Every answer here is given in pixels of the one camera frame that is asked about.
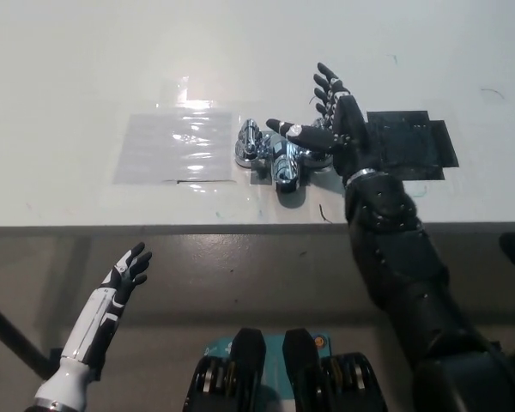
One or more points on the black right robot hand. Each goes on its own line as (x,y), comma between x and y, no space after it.
(352,137)

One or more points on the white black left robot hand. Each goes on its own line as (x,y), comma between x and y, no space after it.
(98,317)

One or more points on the chrome faucet body with spout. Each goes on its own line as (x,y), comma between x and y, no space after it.
(285,169)

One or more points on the black tape patch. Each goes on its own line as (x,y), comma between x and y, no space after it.
(412,146)

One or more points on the clear laminated paper sheet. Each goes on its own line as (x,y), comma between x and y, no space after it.
(171,146)

